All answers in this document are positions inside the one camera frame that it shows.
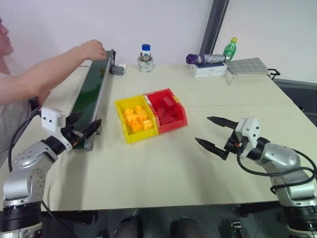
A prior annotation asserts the white flat box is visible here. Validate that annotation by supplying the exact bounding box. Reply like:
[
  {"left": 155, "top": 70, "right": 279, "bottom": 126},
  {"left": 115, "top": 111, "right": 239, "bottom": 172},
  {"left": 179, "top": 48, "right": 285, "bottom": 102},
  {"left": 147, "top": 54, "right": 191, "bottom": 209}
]
[{"left": 192, "top": 68, "right": 228, "bottom": 79}]

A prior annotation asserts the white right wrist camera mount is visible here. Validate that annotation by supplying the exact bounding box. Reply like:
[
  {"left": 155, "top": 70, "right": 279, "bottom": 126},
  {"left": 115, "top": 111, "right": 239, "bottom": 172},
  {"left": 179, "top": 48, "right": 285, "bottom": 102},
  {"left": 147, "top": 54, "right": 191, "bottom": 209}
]
[{"left": 234, "top": 117, "right": 261, "bottom": 159}]

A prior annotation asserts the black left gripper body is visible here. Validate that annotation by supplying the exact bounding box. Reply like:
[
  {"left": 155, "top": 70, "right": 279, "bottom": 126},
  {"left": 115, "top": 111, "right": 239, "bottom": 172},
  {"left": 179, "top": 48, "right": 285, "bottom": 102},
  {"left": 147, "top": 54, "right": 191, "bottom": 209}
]
[{"left": 61, "top": 124, "right": 88, "bottom": 148}]

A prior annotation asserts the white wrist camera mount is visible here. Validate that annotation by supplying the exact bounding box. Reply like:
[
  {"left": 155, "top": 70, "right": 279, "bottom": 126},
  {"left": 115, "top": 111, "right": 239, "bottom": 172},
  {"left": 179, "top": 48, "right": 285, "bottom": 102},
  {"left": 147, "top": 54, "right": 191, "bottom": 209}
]
[
  {"left": 41, "top": 107, "right": 73, "bottom": 151},
  {"left": 234, "top": 117, "right": 261, "bottom": 159}
]

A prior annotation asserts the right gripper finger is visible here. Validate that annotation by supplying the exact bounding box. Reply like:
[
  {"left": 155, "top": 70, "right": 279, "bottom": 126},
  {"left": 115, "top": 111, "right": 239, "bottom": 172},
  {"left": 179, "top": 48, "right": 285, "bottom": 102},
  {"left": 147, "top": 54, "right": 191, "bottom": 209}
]
[
  {"left": 195, "top": 137, "right": 229, "bottom": 162},
  {"left": 207, "top": 116, "right": 238, "bottom": 130}
]

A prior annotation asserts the person white shirt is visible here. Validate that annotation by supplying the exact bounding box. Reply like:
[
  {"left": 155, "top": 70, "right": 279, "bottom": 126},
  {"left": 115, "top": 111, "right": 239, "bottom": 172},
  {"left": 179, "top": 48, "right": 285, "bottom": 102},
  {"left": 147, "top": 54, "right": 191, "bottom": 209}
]
[{"left": 0, "top": 56, "right": 52, "bottom": 167}]

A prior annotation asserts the black metal handle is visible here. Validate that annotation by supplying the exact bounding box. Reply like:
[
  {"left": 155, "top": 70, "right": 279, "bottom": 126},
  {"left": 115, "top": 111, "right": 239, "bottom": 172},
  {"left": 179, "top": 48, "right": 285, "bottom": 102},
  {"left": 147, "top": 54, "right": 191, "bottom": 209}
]
[{"left": 266, "top": 68, "right": 281, "bottom": 81}]

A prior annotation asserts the person right hand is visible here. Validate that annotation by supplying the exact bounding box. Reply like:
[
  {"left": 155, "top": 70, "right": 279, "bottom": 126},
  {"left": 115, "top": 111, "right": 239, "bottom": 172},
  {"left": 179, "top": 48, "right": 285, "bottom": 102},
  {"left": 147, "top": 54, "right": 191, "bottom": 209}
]
[{"left": 81, "top": 39, "right": 106, "bottom": 61}]

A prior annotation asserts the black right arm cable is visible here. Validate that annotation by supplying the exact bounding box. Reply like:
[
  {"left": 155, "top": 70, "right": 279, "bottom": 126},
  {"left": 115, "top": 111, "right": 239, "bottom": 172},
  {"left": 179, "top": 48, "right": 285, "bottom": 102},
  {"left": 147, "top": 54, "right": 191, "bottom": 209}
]
[{"left": 236, "top": 146, "right": 317, "bottom": 195}]

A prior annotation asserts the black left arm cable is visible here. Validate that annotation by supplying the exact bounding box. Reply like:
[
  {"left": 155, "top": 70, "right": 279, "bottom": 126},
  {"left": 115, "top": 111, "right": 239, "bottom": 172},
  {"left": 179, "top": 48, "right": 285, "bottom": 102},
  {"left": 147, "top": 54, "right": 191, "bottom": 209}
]
[{"left": 7, "top": 109, "right": 43, "bottom": 174}]

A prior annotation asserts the blue-capped jar on tape roll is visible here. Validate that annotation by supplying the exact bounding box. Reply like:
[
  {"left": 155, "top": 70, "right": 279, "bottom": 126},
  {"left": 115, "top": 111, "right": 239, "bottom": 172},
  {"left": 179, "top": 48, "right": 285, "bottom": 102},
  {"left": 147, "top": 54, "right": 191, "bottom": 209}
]
[{"left": 137, "top": 56, "right": 156, "bottom": 73}]

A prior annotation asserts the green bottle yellow cap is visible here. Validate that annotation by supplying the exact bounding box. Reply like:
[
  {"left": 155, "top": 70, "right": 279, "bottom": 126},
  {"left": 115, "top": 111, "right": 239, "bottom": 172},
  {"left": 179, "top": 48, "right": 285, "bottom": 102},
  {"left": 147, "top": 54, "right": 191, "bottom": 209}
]
[{"left": 223, "top": 37, "right": 238, "bottom": 61}]

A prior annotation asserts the green conveyor belt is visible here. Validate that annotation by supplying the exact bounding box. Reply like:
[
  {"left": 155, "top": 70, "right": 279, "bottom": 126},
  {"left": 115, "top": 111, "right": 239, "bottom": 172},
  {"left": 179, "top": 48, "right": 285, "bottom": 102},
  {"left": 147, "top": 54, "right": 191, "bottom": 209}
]
[{"left": 65, "top": 49, "right": 117, "bottom": 151}]

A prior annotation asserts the blue capped white bottle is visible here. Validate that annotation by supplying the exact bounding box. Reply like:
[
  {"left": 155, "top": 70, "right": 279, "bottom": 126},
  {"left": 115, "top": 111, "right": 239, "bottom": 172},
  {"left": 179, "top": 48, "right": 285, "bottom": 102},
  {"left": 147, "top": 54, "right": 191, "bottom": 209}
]
[{"left": 141, "top": 44, "right": 153, "bottom": 61}]

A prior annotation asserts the dark rounded shape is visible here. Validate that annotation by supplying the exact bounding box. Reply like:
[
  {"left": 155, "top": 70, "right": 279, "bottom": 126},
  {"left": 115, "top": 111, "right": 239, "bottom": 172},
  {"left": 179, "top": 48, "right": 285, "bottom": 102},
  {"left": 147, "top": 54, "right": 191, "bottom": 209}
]
[{"left": 114, "top": 215, "right": 144, "bottom": 238}]

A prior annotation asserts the dark blue topped box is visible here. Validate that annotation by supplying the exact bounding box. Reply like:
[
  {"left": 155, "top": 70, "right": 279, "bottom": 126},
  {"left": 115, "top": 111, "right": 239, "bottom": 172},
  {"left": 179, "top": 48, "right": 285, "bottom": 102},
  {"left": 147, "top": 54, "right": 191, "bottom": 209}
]
[{"left": 190, "top": 61, "right": 228, "bottom": 72}]

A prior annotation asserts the person head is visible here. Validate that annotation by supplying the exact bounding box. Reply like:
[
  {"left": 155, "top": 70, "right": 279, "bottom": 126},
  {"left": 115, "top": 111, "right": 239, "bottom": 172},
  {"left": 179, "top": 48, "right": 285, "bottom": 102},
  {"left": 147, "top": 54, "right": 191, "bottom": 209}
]
[{"left": 0, "top": 17, "right": 14, "bottom": 57}]

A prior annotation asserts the red plastic bin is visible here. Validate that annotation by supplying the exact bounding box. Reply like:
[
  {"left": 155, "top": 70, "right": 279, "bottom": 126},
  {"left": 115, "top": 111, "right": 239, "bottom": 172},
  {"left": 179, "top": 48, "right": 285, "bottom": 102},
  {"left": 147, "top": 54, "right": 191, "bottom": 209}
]
[{"left": 143, "top": 88, "right": 189, "bottom": 135}]

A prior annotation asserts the grey slanted pillar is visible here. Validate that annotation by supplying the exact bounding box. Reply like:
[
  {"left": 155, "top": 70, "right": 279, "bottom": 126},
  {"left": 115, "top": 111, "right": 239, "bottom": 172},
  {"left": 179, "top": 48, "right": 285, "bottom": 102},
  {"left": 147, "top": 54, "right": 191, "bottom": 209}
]
[{"left": 199, "top": 0, "right": 230, "bottom": 56}]

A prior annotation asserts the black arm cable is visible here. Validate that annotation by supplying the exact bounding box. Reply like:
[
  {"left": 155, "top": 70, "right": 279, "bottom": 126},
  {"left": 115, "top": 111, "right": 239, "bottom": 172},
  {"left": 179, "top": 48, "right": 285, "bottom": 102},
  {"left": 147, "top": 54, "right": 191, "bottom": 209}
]
[
  {"left": 236, "top": 146, "right": 317, "bottom": 195},
  {"left": 7, "top": 109, "right": 43, "bottom": 174}
]

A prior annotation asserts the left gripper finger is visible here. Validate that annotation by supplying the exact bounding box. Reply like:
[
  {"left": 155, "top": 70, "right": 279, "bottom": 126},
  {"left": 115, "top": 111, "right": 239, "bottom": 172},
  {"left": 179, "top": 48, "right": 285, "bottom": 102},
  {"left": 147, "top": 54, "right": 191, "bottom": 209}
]
[
  {"left": 65, "top": 111, "right": 84, "bottom": 128},
  {"left": 82, "top": 119, "right": 103, "bottom": 138}
]

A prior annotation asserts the purple grey folded umbrella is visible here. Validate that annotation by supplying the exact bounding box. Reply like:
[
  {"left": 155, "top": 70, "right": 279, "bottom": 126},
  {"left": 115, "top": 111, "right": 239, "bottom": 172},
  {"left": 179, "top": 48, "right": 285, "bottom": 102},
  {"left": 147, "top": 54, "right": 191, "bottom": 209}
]
[{"left": 186, "top": 53, "right": 233, "bottom": 64}]

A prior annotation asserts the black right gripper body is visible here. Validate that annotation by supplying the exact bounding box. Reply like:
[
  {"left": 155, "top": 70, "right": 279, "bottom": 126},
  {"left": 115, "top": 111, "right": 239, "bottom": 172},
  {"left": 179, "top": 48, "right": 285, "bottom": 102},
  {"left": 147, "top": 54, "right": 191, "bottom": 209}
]
[{"left": 224, "top": 129, "right": 249, "bottom": 154}]

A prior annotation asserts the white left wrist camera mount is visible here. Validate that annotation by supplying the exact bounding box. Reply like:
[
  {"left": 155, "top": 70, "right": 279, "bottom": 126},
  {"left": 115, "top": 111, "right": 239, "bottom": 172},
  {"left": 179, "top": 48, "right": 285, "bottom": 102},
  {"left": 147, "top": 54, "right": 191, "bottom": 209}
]
[{"left": 41, "top": 107, "right": 73, "bottom": 151}]

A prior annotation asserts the yellow plastic bin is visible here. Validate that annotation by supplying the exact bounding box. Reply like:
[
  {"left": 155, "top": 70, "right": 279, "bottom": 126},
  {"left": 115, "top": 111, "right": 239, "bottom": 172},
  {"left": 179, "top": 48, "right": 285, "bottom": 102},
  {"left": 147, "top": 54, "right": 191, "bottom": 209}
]
[{"left": 114, "top": 95, "right": 159, "bottom": 144}]

